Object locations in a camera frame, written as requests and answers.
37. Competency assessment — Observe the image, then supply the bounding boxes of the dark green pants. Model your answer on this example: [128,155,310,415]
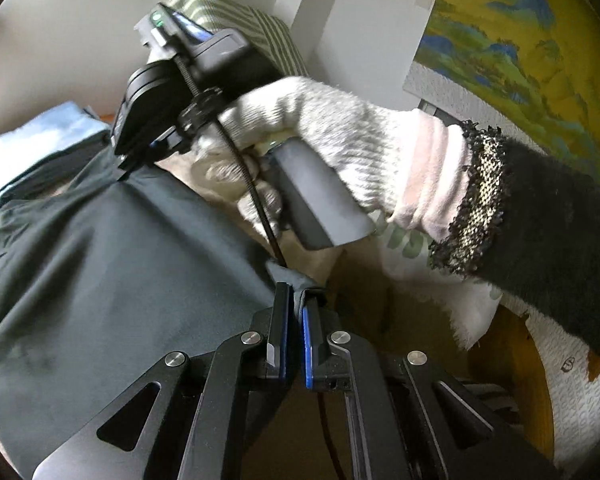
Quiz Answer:
[0,151,312,478]

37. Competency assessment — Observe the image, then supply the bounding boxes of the black fuzzy sleeve forearm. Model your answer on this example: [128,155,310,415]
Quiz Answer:
[431,122,600,356]

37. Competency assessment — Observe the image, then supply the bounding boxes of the white knit gloved right hand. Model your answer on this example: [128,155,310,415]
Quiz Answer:
[220,77,471,243]

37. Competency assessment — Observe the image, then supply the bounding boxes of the green striped white pillow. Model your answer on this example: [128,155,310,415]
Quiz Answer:
[169,0,309,77]

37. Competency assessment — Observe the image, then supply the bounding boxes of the folded blue cloth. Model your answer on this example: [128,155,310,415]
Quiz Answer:
[0,101,109,189]

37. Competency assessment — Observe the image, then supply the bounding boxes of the yellow blue landscape painting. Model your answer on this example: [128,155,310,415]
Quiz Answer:
[415,0,600,179]

